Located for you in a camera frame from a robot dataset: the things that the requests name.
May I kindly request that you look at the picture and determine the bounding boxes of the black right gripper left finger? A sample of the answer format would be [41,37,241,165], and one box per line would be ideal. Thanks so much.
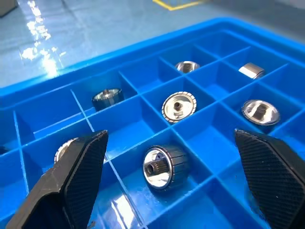
[5,129,109,229]

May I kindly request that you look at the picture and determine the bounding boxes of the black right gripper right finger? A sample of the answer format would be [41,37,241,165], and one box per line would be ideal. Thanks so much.
[234,128,305,229]

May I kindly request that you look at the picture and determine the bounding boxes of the blue compartment tray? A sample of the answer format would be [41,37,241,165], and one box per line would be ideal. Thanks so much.
[0,17,305,229]

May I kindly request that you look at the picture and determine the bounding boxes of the dark grey block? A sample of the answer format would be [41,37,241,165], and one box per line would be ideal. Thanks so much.
[0,0,19,18]

